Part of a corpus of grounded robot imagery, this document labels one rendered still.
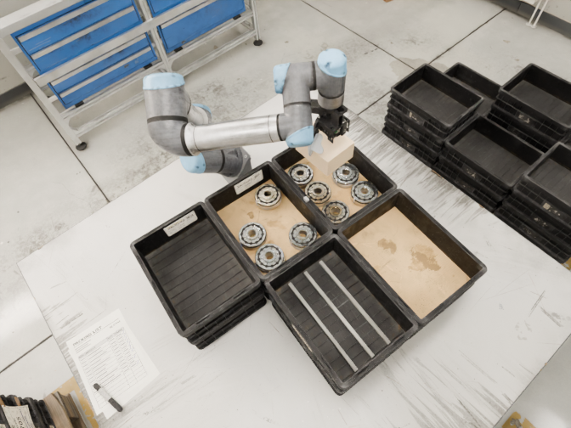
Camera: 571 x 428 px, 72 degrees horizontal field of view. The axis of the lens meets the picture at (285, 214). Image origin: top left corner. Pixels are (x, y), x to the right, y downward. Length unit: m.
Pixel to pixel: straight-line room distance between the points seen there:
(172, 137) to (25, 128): 2.58
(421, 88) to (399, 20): 1.46
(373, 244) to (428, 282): 0.22
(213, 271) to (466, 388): 0.93
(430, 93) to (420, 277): 1.32
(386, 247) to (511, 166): 1.14
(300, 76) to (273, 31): 2.69
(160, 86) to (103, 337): 0.93
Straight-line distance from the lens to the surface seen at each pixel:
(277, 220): 1.48
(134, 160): 2.99
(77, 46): 2.91
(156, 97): 1.19
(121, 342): 1.61
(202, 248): 1.48
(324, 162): 1.27
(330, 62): 1.06
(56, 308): 1.78
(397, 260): 1.43
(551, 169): 2.33
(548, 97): 2.68
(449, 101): 2.46
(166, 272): 1.49
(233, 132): 1.09
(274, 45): 3.60
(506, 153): 2.46
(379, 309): 1.36
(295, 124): 1.04
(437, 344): 1.51
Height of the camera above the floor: 2.12
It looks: 59 degrees down
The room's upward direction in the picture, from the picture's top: 7 degrees counter-clockwise
